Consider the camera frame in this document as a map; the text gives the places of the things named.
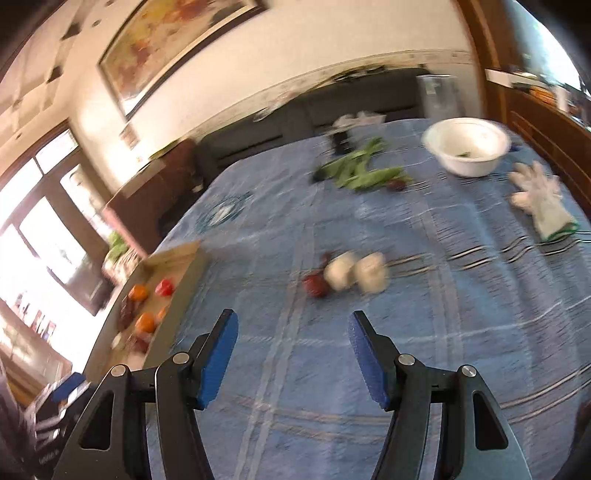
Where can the cardboard box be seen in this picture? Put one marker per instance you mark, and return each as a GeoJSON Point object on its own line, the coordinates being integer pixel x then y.
{"type": "Point", "coordinates": [189, 272]}

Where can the small dark date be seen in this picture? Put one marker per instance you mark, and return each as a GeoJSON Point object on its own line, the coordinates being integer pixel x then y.
{"type": "Point", "coordinates": [397, 185]}

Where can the clear plastic container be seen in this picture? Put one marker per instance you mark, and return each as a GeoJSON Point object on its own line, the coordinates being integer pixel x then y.
{"type": "Point", "coordinates": [438, 97]}

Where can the red tomato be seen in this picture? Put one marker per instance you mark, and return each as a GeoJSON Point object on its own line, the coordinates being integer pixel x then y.
{"type": "Point", "coordinates": [165, 286]}

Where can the wooden side cabinet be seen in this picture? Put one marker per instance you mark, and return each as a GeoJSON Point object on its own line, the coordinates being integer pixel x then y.
{"type": "Point", "coordinates": [540, 129]}

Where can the white bowl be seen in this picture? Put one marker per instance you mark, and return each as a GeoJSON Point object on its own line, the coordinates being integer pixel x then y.
{"type": "Point", "coordinates": [466, 159]}

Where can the dark cloth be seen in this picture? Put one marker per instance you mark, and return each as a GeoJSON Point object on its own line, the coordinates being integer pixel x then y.
{"type": "Point", "coordinates": [16, 424]}

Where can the green leafy vegetable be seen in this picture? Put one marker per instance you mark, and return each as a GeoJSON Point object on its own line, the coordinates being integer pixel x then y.
{"type": "Point", "coordinates": [364, 177]}

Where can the black padded headboard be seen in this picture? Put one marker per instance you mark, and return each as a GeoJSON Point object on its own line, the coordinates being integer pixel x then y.
{"type": "Point", "coordinates": [277, 124]}

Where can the large orange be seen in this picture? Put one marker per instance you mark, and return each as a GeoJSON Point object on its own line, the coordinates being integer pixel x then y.
{"type": "Point", "coordinates": [146, 321]}

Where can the beige cake piece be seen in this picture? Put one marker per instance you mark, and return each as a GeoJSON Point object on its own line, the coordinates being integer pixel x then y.
{"type": "Point", "coordinates": [371, 272]}
{"type": "Point", "coordinates": [339, 271]}

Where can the beige cake piece right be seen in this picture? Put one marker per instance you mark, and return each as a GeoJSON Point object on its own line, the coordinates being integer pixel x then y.
{"type": "Point", "coordinates": [371, 272]}

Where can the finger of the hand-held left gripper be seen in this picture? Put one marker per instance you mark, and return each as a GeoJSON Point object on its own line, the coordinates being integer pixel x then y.
{"type": "Point", "coordinates": [69, 388]}

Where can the black cylinder device on stand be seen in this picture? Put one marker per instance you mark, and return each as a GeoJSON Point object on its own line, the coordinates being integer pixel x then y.
{"type": "Point", "coordinates": [341, 141]}

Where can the small wall label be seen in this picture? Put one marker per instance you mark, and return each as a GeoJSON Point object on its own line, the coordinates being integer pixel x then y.
{"type": "Point", "coordinates": [129, 137]}

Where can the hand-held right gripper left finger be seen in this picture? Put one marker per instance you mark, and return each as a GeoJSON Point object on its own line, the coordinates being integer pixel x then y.
{"type": "Point", "coordinates": [217, 360]}

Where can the window with wooden frame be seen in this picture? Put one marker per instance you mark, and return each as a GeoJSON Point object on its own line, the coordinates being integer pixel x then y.
{"type": "Point", "coordinates": [41, 230]}

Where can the small orange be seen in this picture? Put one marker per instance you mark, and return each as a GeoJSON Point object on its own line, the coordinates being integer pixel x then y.
{"type": "Point", "coordinates": [161, 314]}

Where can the framed wall painting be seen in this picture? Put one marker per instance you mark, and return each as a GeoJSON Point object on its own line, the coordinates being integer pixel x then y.
{"type": "Point", "coordinates": [175, 41]}

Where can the blue plaid blanket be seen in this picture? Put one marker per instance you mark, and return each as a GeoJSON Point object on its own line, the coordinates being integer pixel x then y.
{"type": "Point", "coordinates": [461, 323]}

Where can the white work glove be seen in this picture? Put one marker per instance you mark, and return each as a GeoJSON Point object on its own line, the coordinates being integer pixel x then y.
{"type": "Point", "coordinates": [545, 203]}

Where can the medium orange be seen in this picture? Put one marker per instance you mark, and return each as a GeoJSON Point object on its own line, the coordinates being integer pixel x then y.
{"type": "Point", "coordinates": [138, 292]}

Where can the green plant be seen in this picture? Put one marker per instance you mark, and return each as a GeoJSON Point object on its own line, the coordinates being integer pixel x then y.
{"type": "Point", "coordinates": [117, 244]}

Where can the red date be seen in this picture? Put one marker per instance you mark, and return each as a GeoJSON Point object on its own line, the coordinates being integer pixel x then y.
{"type": "Point", "coordinates": [316, 284]}
{"type": "Point", "coordinates": [138, 344]}

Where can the large dark wrinkled date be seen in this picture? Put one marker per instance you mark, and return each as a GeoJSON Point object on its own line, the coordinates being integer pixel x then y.
{"type": "Point", "coordinates": [125, 310]}

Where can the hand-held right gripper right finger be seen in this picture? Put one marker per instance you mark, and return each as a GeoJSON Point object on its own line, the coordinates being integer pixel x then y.
{"type": "Point", "coordinates": [369, 364]}

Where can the beige cake piece centre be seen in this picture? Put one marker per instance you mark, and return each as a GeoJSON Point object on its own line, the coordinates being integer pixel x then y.
{"type": "Point", "coordinates": [339, 271]}

